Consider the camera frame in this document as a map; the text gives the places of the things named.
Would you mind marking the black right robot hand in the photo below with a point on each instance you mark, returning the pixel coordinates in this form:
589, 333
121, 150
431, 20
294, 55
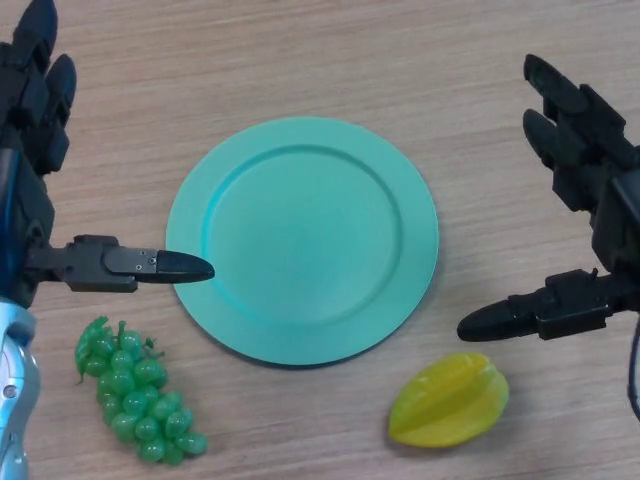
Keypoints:
617, 225

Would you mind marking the yellow starfruit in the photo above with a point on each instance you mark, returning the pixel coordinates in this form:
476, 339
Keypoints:
450, 400

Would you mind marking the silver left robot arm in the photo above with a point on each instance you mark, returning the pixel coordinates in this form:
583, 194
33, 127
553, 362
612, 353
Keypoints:
17, 400

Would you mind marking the green round plate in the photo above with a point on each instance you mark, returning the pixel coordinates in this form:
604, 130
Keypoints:
310, 240

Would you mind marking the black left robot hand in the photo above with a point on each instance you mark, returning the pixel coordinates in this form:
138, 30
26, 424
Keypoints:
22, 210

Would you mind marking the green plastic grape bunch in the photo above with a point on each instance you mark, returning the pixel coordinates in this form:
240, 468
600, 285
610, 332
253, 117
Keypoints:
135, 400

